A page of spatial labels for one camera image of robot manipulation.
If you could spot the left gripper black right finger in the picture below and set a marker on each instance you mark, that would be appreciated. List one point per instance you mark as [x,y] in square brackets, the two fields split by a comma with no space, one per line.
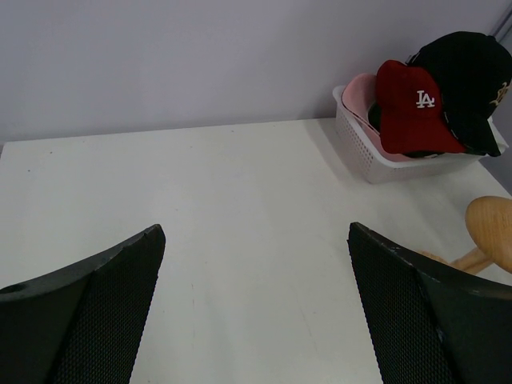
[428,322]

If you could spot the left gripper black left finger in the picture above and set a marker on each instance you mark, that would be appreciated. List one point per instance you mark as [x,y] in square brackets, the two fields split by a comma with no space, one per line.
[84,322]

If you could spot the wooden hat stand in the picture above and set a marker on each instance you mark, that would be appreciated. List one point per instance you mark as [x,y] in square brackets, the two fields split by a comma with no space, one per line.
[488,222]

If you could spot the red LA baseball cap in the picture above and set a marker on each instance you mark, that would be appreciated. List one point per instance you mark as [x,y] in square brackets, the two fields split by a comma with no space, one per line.
[411,112]

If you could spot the dark green NY baseball cap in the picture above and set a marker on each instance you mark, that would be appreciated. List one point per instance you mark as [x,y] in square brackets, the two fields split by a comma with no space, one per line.
[374,118]

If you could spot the black baseball cap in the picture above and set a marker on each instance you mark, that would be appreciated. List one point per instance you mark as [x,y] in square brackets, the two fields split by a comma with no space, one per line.
[473,73]

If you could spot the white perforated plastic basket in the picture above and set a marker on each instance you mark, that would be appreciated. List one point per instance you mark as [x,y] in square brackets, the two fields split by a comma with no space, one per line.
[362,156]

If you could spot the pink baseball cap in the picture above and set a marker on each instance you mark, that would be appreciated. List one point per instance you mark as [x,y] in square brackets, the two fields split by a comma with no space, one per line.
[358,97]

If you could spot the right aluminium frame post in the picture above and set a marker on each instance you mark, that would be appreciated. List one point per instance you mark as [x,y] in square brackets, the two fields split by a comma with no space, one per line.
[503,25]

